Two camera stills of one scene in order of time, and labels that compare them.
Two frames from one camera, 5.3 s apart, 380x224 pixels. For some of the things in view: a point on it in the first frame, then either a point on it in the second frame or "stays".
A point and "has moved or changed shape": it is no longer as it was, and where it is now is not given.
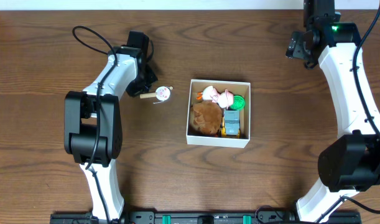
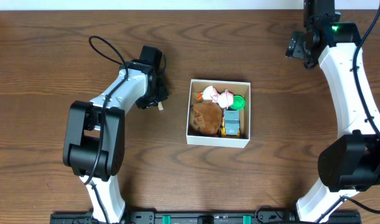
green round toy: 239,102 stays
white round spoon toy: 162,94 has moved or changed shape
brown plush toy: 206,116 stays
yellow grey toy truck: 231,126 stays
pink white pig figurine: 225,99 stays
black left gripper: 143,82 -> 158,94
